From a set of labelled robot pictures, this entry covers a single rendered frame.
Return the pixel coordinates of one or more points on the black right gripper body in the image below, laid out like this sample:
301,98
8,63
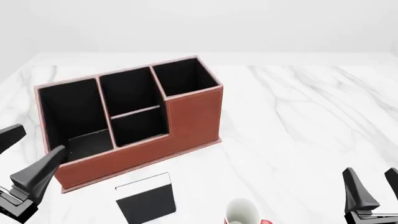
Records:
371,215

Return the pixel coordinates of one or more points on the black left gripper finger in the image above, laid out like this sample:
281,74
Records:
38,171
11,134

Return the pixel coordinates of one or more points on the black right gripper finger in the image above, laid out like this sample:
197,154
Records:
357,196
392,180

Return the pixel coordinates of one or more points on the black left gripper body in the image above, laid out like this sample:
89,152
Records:
14,207

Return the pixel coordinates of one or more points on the red-brown desk caddy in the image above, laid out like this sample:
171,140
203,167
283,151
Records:
192,121

